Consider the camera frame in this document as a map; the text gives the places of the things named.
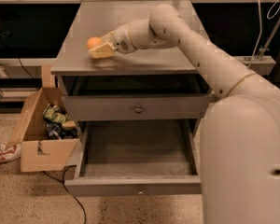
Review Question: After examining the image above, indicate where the green snack bag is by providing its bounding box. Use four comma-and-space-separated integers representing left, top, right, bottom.
43, 105, 68, 124

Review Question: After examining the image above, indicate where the cardboard box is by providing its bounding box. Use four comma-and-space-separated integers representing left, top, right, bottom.
7, 88, 81, 172

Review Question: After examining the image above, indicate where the grey open lower drawer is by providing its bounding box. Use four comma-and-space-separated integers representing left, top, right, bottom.
65, 119, 201, 197

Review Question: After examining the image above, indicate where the dark blue snack bag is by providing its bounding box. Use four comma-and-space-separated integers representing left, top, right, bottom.
46, 123, 77, 139

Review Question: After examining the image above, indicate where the black floor cable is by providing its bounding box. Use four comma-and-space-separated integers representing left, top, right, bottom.
41, 165, 88, 224

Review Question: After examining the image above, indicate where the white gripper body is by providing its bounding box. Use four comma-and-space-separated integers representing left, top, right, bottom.
113, 24, 136, 54

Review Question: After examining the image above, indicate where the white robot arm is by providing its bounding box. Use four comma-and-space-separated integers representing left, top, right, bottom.
87, 5, 280, 224

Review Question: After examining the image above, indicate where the grey upper drawer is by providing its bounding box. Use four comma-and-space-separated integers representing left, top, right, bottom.
63, 94, 215, 121

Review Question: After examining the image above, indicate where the brass round drawer knob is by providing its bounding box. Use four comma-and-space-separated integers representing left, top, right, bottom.
135, 105, 143, 114

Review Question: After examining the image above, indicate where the red white sneaker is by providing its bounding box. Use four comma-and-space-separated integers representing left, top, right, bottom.
0, 144, 21, 163

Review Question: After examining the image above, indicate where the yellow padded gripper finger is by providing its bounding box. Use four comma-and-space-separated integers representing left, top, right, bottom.
101, 32, 114, 43
88, 43, 116, 59

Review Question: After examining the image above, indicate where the white hanging cable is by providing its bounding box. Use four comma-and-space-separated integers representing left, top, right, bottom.
245, 0, 280, 69

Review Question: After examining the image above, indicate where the grey drawer cabinet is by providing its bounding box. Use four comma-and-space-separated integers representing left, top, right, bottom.
52, 1, 214, 121

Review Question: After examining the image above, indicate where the orange fruit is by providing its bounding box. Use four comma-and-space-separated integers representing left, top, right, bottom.
87, 37, 102, 49

